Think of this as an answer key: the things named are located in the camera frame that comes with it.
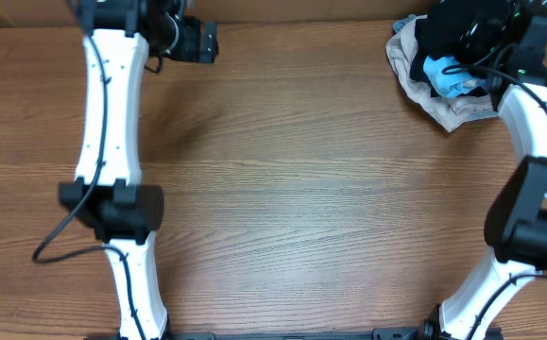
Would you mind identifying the black t-shirt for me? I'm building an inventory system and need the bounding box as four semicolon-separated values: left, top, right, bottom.
414;0;515;62

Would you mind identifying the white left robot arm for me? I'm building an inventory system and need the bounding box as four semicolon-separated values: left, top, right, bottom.
59;0;218;339

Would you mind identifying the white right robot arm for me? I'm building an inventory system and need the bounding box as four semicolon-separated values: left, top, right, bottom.
415;1;547;339

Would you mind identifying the light blue printed t-shirt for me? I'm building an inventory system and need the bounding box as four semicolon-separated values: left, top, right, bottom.
423;56;484;98

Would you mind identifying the teal garment in pile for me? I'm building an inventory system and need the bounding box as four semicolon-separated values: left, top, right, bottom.
392;14;418;33

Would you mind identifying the beige folded garment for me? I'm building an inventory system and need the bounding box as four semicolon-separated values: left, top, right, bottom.
385;15;498;132

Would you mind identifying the brown cardboard backboard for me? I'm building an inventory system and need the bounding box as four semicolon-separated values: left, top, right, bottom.
0;0;435;27

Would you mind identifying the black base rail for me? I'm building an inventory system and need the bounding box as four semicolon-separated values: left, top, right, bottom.
83;325;505;340

